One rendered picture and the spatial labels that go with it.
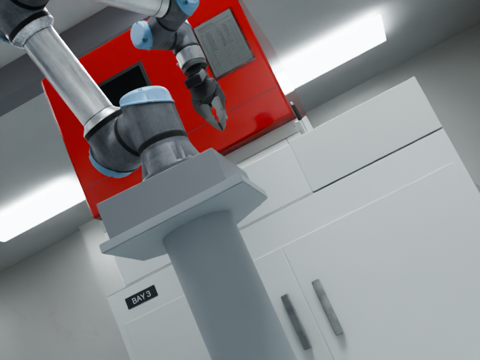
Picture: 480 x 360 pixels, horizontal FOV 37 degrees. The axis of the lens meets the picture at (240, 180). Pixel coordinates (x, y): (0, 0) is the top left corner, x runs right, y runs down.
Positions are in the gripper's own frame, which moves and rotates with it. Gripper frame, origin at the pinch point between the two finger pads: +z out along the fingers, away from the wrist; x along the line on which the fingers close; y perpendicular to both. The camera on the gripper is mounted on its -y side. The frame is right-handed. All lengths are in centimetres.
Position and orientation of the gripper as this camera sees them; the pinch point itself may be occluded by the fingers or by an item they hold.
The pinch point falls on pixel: (219, 125)
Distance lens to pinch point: 192.8
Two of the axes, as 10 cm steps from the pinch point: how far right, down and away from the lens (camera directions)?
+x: -8.7, 4.5, 1.7
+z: 4.0, 8.7, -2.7
